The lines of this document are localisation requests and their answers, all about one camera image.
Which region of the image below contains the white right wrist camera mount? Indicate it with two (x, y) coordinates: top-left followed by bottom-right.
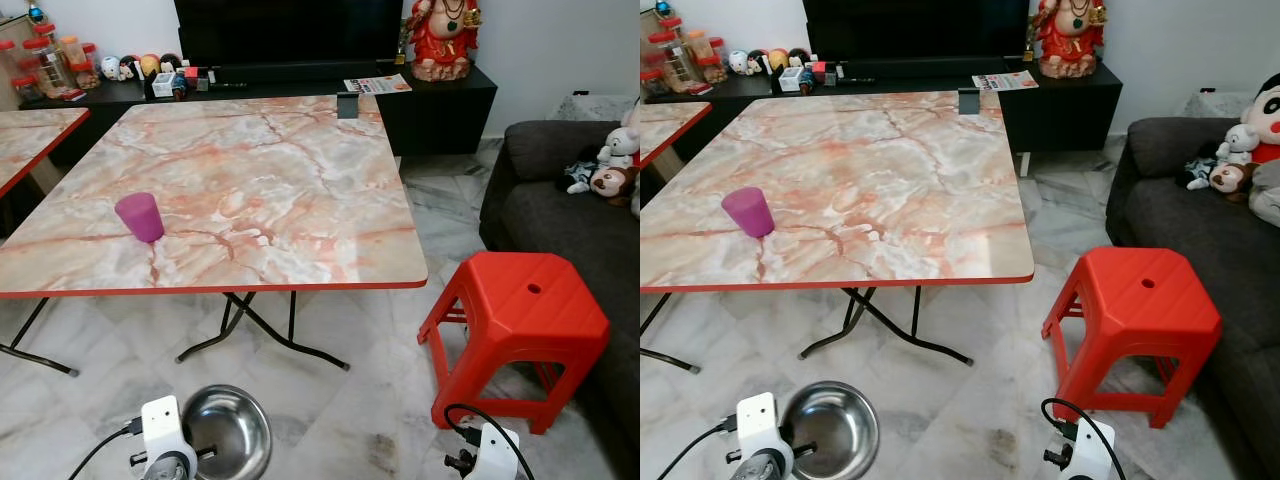
(468, 423), (522, 480)
(1058, 419), (1114, 480)

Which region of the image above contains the black and white plush toy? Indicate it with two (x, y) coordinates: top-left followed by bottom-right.
(1184, 142), (1221, 191)

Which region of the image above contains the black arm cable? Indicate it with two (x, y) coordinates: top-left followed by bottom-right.
(442, 402), (537, 480)
(67, 419), (147, 480)
(657, 417), (742, 480)
(1040, 397), (1130, 480)

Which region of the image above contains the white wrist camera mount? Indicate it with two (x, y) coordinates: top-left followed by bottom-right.
(468, 423), (522, 480)
(139, 395), (199, 480)
(1058, 419), (1114, 480)
(736, 391), (797, 480)

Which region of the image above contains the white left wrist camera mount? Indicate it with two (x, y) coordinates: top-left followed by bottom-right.
(736, 391), (797, 480)
(139, 395), (199, 480)

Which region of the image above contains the printed paper leaflet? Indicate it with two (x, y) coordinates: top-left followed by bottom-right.
(343, 73), (413, 97)
(971, 70), (1040, 93)

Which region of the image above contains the red plastic stool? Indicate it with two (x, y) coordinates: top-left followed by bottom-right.
(417, 251), (612, 437)
(1041, 246), (1224, 430)

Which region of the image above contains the dark grey sofa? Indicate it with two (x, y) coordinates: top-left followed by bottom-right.
(478, 119), (641, 480)
(1104, 114), (1280, 480)

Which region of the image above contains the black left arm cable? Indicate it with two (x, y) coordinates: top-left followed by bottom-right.
(67, 419), (147, 480)
(657, 417), (742, 480)

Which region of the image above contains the large steel bowl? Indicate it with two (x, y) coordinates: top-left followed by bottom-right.
(181, 384), (274, 480)
(781, 380), (882, 480)

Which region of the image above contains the marble top folding table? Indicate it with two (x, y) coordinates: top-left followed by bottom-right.
(640, 89), (1037, 367)
(0, 107), (92, 238)
(0, 94), (430, 377)
(640, 100), (714, 173)

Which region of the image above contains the red laughing buddha statue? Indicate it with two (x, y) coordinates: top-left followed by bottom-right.
(407, 0), (484, 84)
(1034, 0), (1107, 80)

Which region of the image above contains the brown monkey plush toy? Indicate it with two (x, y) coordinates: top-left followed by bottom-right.
(1208, 161), (1257, 203)
(588, 164), (641, 208)

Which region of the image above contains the purple plastic cup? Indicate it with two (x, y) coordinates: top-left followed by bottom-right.
(721, 186), (776, 239)
(114, 192), (166, 244)

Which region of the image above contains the cartoon boy plush toy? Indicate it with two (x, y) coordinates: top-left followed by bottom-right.
(1243, 83), (1280, 166)

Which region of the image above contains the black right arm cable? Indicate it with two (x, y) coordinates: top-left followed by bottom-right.
(442, 402), (537, 480)
(1040, 397), (1130, 480)

